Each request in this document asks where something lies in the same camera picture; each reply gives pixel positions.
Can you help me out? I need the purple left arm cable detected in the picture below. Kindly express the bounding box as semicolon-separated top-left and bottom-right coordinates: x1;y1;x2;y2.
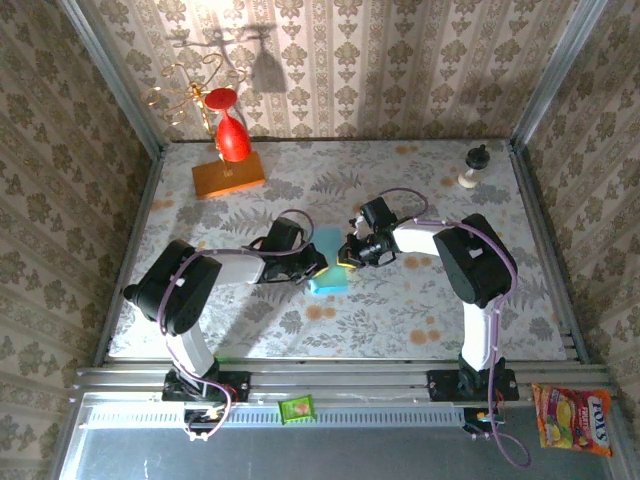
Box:
156;208;317;446

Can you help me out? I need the orange Fox's candy bag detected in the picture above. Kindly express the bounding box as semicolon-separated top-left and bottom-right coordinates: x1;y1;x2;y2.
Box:
531;382;614;458

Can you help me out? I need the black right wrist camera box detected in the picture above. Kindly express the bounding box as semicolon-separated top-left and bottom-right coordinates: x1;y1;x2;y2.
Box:
355;197;400;232

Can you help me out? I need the grey slotted cable duct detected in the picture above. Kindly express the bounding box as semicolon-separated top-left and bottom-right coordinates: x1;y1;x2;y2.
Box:
85;403;465;429

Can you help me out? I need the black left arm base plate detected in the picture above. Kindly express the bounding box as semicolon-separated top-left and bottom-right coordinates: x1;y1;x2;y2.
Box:
161;368;251;404

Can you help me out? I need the aluminium side rail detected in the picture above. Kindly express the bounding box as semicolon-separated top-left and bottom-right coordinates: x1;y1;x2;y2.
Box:
507;142;592;364
93;149;167;366

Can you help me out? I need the gold wire glass rack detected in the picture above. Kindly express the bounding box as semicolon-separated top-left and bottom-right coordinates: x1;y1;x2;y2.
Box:
141;52;267;201

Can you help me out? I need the aluminium front rail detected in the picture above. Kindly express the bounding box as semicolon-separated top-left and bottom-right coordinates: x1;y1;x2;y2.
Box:
74;357;612;402

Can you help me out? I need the aluminium frame post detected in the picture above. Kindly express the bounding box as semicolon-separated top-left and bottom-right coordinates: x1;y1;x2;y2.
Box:
58;0;167;157
508;0;610;147

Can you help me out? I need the grey metal sheet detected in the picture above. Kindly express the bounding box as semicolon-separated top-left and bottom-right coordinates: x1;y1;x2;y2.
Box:
49;392;619;480

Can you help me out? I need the floral print table cover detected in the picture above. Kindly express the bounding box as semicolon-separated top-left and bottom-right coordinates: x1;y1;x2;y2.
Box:
107;139;569;361

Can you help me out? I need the small green candy packet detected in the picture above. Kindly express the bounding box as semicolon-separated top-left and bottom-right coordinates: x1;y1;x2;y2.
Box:
277;394;318;426

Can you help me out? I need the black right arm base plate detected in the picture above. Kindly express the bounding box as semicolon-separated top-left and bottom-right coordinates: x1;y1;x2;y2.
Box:
427;368;520;403

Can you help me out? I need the red wine glass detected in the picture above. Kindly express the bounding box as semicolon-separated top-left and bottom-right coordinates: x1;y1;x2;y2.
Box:
203;87;253;164

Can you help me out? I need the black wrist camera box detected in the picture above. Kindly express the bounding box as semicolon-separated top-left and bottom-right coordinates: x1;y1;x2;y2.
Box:
355;197;400;232
269;217;305;250

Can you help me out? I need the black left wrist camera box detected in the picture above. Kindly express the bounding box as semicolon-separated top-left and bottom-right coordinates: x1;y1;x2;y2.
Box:
269;217;305;250

